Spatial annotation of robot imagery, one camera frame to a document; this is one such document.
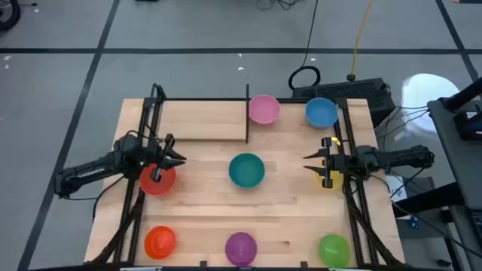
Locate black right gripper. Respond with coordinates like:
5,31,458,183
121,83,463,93
303,137,357,189

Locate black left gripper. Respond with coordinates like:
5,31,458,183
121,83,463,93
142,133,187,183

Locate yellow plastic bowl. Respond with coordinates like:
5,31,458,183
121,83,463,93
315,169,344,190

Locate red plastic bowl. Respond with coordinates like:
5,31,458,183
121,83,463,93
139,163,178,197

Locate blue plastic bowl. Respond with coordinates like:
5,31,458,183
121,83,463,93
305,97,339,129

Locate teal plastic bowl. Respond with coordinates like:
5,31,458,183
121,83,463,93
228,152,266,189

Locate pink plastic bowl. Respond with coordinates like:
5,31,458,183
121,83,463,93
248,94,282,126

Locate green plastic bowl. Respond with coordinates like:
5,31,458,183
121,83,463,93
318,233,351,268

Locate purple plastic bowl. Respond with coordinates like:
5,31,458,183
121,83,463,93
224,231,258,266

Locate black computer case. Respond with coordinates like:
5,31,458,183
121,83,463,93
291,78,396,128

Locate white paper sheet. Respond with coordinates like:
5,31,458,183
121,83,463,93
385,175,408,201

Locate orange plastic bowl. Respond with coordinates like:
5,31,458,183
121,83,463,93
144,225,177,260

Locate grey equipment cart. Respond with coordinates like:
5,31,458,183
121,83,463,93
427,77,482,271

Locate black wheel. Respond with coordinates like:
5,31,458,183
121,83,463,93
0,0,22,32

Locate black metal table frame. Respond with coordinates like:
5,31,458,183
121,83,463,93
87,83,406,271

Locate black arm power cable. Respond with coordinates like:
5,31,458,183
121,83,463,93
91,175,127,224

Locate black shelf divider post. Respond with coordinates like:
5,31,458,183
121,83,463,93
245,84,251,145

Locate yellow floor cable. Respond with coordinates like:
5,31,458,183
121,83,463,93
346,0,374,82

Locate black looped floor cable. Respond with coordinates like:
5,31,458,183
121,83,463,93
288,0,322,91

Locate tangled black cables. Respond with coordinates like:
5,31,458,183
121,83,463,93
255,0,306,11

